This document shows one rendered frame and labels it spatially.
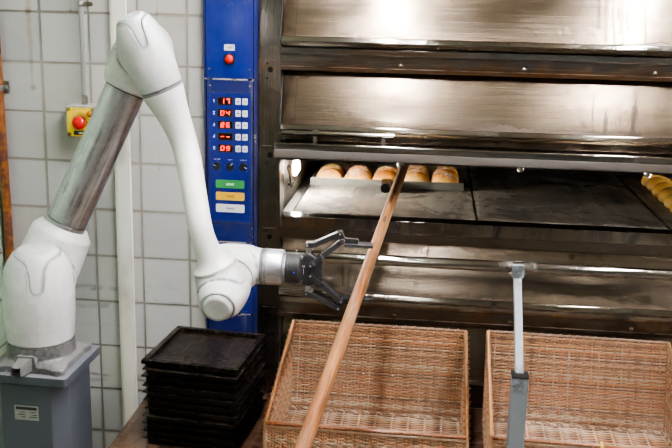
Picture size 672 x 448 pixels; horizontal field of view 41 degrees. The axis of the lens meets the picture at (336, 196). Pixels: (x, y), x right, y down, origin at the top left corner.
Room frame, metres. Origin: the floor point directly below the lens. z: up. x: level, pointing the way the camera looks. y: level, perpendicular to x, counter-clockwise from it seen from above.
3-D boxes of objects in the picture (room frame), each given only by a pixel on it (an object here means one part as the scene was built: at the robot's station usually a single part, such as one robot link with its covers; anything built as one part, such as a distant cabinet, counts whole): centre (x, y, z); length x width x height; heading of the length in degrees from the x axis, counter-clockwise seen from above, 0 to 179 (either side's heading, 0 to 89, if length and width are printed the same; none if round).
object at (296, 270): (2.14, 0.07, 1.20); 0.09 x 0.07 x 0.08; 85
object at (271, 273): (2.15, 0.15, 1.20); 0.09 x 0.06 x 0.09; 175
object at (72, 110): (2.77, 0.77, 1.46); 0.10 x 0.07 x 0.10; 84
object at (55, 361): (1.99, 0.69, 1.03); 0.22 x 0.18 x 0.06; 173
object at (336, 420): (2.45, -0.12, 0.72); 0.56 x 0.49 x 0.28; 84
